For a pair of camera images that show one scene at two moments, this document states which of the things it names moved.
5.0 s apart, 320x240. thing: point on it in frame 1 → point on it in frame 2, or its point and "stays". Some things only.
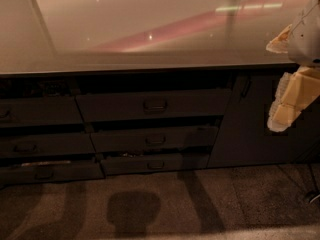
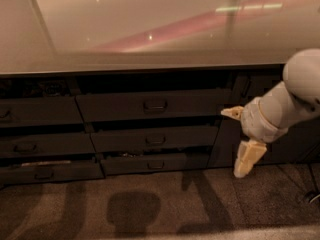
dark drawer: [155, 139] stays
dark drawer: [39, 110] stays
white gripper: [307, 39] → [254, 121]
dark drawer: [155, 105] stays
